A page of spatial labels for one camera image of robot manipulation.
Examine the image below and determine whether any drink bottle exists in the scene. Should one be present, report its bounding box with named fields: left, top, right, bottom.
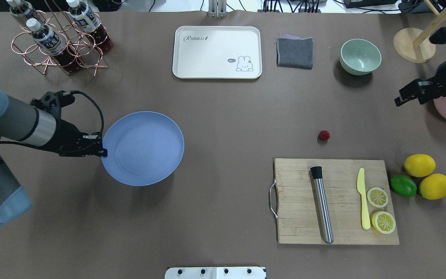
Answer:
left=6, top=0, right=43, bottom=28
left=67, top=0, right=114, bottom=53
left=26, top=18, right=80, bottom=72

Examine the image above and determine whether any grey folded cloth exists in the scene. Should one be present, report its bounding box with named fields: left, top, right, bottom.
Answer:
left=276, top=34, right=314, bottom=69

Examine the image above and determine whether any drink bottle right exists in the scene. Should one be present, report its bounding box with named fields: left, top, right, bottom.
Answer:
left=67, top=0, right=114, bottom=53

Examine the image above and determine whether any white device with knobs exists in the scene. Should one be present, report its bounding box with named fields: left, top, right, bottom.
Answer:
left=164, top=266, right=267, bottom=279

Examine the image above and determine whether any bamboo cutting board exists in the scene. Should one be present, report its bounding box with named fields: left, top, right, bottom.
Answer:
left=274, top=158, right=399, bottom=245

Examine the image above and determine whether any steel muddler black tip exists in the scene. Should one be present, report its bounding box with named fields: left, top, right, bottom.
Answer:
left=310, top=166, right=333, bottom=244

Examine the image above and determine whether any yellow plastic knife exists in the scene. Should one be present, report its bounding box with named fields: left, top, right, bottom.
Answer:
left=356, top=168, right=371, bottom=230

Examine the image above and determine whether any metal bracket table edge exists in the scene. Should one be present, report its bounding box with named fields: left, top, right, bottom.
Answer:
left=208, top=0, right=228, bottom=18

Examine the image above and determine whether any cream rabbit tray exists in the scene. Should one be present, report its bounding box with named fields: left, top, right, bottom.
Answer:
left=172, top=26, right=262, bottom=79

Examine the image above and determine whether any lemon half lower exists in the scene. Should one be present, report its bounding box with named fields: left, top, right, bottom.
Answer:
left=371, top=211, right=396, bottom=234

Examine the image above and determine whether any red strawberry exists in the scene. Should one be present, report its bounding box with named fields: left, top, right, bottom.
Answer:
left=317, top=130, right=331, bottom=141

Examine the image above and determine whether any lemon half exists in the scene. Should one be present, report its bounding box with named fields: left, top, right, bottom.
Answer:
left=371, top=211, right=396, bottom=234
left=366, top=187, right=389, bottom=208

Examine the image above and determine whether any blue plate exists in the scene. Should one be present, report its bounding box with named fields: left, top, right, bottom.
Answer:
left=101, top=111, right=185, bottom=187

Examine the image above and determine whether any lemon half upper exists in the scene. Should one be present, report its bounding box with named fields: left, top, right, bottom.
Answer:
left=366, top=187, right=389, bottom=208

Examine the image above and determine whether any wooden stand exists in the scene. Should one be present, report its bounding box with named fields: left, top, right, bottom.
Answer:
left=393, top=0, right=446, bottom=64

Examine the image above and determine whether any copper wire bottle rack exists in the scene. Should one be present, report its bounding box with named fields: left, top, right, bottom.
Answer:
left=8, top=0, right=114, bottom=75

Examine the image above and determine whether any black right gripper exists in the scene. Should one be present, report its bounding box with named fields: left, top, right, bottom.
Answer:
left=395, top=74, right=446, bottom=107

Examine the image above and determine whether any yellow lemon upper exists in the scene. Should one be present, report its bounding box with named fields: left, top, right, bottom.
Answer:
left=403, top=154, right=436, bottom=177

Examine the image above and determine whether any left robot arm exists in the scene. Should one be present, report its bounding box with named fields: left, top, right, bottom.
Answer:
left=0, top=90, right=108, bottom=227

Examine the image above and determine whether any drink bottle front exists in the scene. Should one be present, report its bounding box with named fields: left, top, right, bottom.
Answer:
left=26, top=18, right=80, bottom=72

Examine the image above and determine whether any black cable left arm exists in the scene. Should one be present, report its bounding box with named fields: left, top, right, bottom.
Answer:
left=63, top=90, right=105, bottom=134

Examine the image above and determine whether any yellow lemon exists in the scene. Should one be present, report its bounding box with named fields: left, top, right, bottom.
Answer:
left=419, top=174, right=446, bottom=200
left=403, top=154, right=436, bottom=177

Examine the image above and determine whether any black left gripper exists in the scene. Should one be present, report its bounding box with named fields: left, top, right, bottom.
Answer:
left=31, top=90, right=108, bottom=157

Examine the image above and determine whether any drink bottle left back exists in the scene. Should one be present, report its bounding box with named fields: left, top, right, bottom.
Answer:
left=6, top=0, right=43, bottom=28

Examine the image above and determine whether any yellow lemon lower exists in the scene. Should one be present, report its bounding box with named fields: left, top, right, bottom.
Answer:
left=419, top=174, right=446, bottom=200

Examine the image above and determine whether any green lime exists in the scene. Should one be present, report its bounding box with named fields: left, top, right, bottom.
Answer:
left=390, top=175, right=417, bottom=197

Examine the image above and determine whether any green bowl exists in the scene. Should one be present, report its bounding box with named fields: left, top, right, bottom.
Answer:
left=340, top=38, right=382, bottom=76

